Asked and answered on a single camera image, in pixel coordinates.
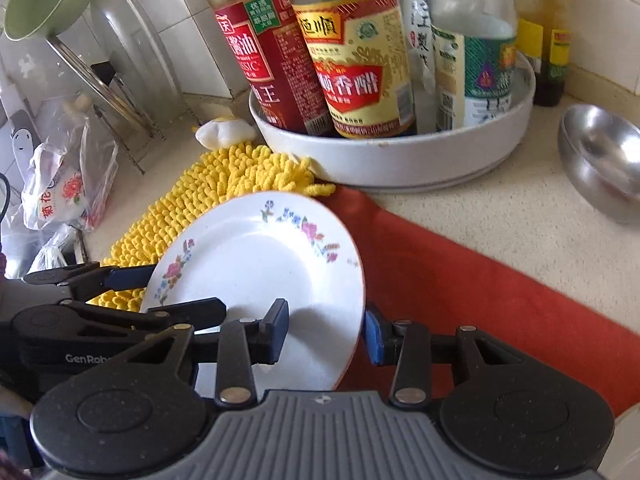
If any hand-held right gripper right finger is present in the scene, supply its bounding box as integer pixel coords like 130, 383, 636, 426
364, 304, 532, 409

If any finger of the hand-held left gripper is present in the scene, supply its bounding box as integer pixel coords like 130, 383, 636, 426
22, 262, 153, 302
11, 296, 229, 350

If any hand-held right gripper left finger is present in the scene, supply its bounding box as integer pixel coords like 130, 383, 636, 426
120, 299, 292, 409

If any floral white plate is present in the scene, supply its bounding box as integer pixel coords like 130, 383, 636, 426
139, 191, 367, 391

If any stainless steel bowl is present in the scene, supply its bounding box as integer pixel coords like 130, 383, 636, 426
557, 104, 640, 224

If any clear plastic bag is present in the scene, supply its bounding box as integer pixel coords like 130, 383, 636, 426
0, 220, 87, 281

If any yellow chenille hand towel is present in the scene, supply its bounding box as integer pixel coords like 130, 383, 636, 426
87, 115, 337, 332

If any flower print plastic bag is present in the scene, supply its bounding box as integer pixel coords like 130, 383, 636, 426
21, 102, 120, 234

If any red cloth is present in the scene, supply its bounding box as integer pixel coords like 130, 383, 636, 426
320, 185, 640, 418

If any white board with face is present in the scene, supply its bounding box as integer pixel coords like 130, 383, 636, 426
0, 109, 42, 202

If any white round tray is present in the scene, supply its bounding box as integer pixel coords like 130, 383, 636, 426
248, 50, 537, 192

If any glass pot lid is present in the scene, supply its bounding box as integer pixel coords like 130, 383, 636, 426
89, 0, 177, 132

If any red label soy sauce bottle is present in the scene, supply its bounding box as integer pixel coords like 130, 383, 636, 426
206, 0, 332, 136

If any yellow red label vinegar bottle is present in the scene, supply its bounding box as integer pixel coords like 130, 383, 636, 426
285, 0, 419, 140

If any green white label bottle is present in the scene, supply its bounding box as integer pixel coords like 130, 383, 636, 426
428, 0, 519, 134

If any clear bottle white label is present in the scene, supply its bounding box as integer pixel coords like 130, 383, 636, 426
392, 0, 437, 134

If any yellow label oil bottle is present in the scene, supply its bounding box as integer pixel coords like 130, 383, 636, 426
514, 0, 574, 108

